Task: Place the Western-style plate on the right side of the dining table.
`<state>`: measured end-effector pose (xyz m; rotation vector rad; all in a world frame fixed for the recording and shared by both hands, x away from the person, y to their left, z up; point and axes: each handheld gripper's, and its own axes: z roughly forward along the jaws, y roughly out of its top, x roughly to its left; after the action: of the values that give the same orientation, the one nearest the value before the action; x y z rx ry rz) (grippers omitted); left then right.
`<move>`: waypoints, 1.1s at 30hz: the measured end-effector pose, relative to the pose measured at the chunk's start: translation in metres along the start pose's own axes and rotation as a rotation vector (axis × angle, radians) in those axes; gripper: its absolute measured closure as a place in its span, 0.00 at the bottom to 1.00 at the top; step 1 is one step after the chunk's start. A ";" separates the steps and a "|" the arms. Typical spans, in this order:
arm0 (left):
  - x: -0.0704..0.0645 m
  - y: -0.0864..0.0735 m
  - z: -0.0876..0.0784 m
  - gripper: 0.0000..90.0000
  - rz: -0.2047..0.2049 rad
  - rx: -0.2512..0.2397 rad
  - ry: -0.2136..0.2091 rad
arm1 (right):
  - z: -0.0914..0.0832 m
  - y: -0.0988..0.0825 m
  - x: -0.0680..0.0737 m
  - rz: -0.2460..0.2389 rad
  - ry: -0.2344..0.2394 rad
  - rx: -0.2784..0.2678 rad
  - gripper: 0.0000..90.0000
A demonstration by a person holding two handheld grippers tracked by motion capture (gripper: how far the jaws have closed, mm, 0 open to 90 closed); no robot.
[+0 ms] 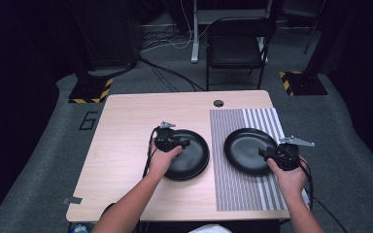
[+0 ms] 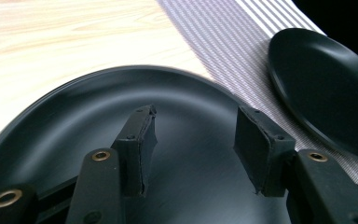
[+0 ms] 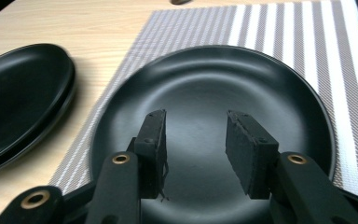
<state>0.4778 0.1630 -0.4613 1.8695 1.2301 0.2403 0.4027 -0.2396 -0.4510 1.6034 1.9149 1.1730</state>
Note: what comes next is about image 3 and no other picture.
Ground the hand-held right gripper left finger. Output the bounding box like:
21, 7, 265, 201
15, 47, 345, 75
132, 108, 170, 202

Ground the black round plate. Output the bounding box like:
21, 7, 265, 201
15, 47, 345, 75
0, 76, 78, 178
0, 43, 76, 166
89, 45, 337, 224

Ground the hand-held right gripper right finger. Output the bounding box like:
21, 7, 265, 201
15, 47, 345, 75
225, 109, 280, 201

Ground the striped woven placemat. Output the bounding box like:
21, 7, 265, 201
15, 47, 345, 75
48, 0, 358, 202

